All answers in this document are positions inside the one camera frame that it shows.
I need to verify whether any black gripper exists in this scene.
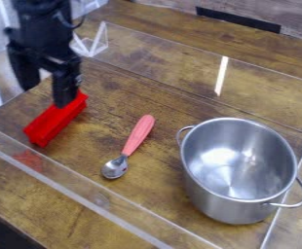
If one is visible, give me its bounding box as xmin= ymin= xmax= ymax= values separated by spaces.
xmin=4 ymin=9 xmax=81 ymax=109

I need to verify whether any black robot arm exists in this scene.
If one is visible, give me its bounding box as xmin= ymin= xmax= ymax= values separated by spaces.
xmin=4 ymin=0 xmax=80 ymax=108

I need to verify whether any red rectangular block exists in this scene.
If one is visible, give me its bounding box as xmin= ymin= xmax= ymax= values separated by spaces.
xmin=24 ymin=91 xmax=88 ymax=148

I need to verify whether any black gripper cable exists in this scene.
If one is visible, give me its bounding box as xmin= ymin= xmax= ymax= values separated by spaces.
xmin=55 ymin=9 xmax=85 ymax=30

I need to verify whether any black strip on table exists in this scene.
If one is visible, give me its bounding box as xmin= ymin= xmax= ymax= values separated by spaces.
xmin=195 ymin=7 xmax=280 ymax=34

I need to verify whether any clear acrylic front barrier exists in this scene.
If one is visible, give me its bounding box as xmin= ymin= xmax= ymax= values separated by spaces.
xmin=0 ymin=131 xmax=222 ymax=249

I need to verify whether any silver steel pot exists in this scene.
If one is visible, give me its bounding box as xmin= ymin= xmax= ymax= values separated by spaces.
xmin=176 ymin=118 xmax=302 ymax=225

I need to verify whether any clear acrylic triangle bracket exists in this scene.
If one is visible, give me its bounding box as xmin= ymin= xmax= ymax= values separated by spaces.
xmin=71 ymin=21 xmax=108 ymax=57

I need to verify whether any spoon with pink handle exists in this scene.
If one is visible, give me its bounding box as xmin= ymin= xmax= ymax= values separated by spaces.
xmin=101 ymin=115 xmax=155 ymax=179

